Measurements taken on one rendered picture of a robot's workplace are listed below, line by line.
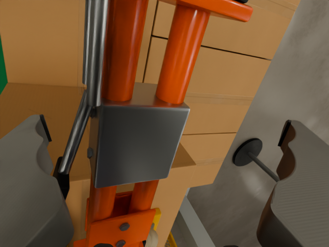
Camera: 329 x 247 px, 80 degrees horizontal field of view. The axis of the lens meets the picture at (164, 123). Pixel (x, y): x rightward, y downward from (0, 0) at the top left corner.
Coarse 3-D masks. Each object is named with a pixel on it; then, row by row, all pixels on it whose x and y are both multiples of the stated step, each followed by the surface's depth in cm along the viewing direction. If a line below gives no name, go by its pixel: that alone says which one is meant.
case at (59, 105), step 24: (0, 96) 48; (24, 96) 51; (48, 96) 54; (72, 96) 57; (0, 120) 41; (48, 120) 44; (72, 120) 47; (48, 144) 38; (72, 168) 34; (192, 168) 43; (72, 192) 33; (120, 192) 38; (168, 192) 44; (72, 216) 36; (168, 216) 50; (72, 240) 40
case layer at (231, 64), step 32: (0, 0) 46; (32, 0) 49; (64, 0) 51; (256, 0) 72; (288, 0) 77; (0, 32) 50; (32, 32) 52; (64, 32) 55; (160, 32) 65; (224, 32) 74; (256, 32) 79; (32, 64) 56; (64, 64) 59; (160, 64) 71; (224, 64) 81; (256, 64) 88; (192, 96) 84; (224, 96) 91; (192, 128) 94; (224, 128) 103
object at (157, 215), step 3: (156, 210) 45; (159, 210) 45; (156, 213) 44; (159, 213) 44; (156, 216) 44; (159, 216) 44; (156, 219) 44; (159, 219) 45; (153, 222) 45; (156, 222) 45; (153, 225) 44; (156, 225) 46; (153, 228) 46; (156, 228) 47
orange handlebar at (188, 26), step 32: (128, 0) 9; (128, 32) 10; (192, 32) 12; (128, 64) 11; (192, 64) 13; (128, 96) 12; (160, 96) 14; (96, 192) 16; (128, 192) 21; (96, 224) 17; (128, 224) 18
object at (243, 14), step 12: (168, 0) 10; (180, 0) 9; (192, 0) 9; (204, 0) 9; (216, 0) 10; (228, 0) 10; (240, 0) 10; (216, 12) 10; (228, 12) 10; (240, 12) 10; (252, 12) 11
